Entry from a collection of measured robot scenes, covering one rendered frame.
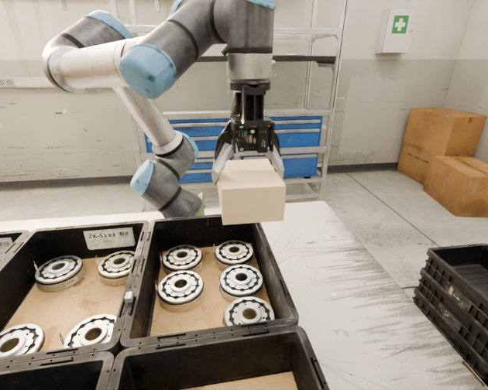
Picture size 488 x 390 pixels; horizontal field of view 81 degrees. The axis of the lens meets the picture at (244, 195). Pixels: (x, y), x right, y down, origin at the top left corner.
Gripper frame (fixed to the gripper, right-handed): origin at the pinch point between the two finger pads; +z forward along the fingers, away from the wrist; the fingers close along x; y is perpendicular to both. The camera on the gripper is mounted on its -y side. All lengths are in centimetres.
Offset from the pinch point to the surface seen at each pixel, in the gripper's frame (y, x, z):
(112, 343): 22.4, -24.7, 16.8
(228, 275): 1.6, -4.9, 23.7
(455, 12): -273, 266, -65
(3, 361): 23.2, -40.0, 16.8
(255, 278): 3.5, 1.4, 23.7
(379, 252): -106, 118, 111
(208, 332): 22.3, -9.7, 16.8
